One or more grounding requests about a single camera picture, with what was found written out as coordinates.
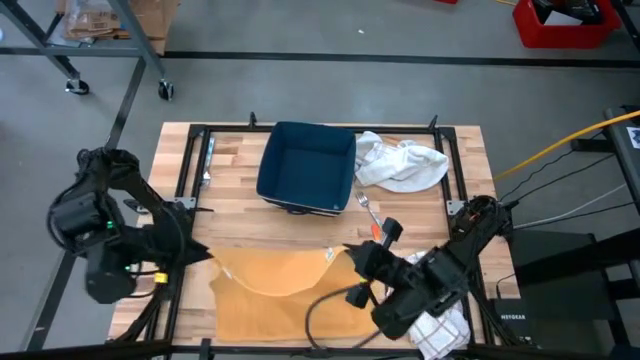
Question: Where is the black aluminium rig frame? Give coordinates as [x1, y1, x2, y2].
[107, 112, 524, 360]

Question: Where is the thick yellow cable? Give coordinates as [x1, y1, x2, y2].
[493, 109, 640, 181]

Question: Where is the black equipment stand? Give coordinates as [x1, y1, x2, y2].
[504, 227, 640, 360]

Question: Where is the plain white towel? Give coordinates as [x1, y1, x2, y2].
[353, 130, 450, 194]

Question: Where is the fork with teal patterned handle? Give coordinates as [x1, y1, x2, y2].
[354, 191, 384, 229]

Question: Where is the white towel with brown checks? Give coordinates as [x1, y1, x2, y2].
[399, 249, 472, 360]

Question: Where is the mustard yellow towel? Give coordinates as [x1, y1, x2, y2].
[208, 244, 386, 344]

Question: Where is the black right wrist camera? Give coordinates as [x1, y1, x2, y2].
[380, 217, 404, 247]

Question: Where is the clear plastic bag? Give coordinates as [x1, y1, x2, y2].
[63, 0, 131, 42]

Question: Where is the black floor cable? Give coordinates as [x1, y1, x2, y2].
[499, 152, 616, 201]
[514, 201, 636, 231]

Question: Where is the grey metal cart frame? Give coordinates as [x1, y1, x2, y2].
[0, 0, 174, 101]

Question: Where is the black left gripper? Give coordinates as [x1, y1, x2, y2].
[139, 219, 215, 274]

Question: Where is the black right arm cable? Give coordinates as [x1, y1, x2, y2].
[303, 283, 374, 351]

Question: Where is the dark grey side table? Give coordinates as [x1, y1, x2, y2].
[604, 107, 640, 211]

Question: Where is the brown cardboard box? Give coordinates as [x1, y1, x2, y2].
[54, 0, 179, 56]

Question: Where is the white floor cable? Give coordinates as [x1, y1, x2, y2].
[512, 182, 629, 231]

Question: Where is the black Netgear network switch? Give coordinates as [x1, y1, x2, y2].
[492, 297, 531, 346]

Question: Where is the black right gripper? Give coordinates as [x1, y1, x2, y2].
[343, 239, 416, 296]

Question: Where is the navy fabric storage bin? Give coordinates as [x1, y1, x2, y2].
[255, 120, 357, 218]

